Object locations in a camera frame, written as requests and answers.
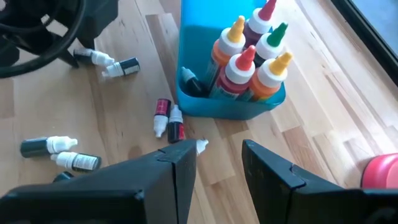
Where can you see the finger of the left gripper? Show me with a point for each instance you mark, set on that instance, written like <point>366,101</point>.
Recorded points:
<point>86,43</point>
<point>68,57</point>

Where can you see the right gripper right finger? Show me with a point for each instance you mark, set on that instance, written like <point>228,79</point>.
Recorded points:
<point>311,205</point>

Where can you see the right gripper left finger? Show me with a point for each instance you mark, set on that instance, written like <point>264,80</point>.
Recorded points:
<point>124,199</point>

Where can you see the small dark green dropper bottle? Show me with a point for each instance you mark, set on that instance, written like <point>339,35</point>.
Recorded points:
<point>99,58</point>

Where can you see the blue plastic bin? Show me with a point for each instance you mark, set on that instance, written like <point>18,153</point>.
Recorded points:
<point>202,18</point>

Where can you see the large orange bottle yellow cap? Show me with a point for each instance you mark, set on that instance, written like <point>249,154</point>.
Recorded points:
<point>230,46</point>
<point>269,77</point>

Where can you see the large red food coloring bottle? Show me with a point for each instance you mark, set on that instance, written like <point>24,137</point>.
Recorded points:
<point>259,23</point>
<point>237,71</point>

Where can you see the large green food coloring bottle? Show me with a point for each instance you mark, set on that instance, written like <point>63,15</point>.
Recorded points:
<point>267,48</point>

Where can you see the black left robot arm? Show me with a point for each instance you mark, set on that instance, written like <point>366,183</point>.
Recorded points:
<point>25,21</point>

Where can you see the red desk lamp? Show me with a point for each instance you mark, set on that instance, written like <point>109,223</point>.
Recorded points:
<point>382,172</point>

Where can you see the small red dropper bottle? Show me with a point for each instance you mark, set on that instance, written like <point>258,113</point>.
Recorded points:
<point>176,130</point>
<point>161,119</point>

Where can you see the small white squeeze bottle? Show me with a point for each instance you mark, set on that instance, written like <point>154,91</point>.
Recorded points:
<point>37,147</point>

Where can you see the black aluminium table frame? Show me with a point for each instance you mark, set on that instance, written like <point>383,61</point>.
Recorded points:
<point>367,32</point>

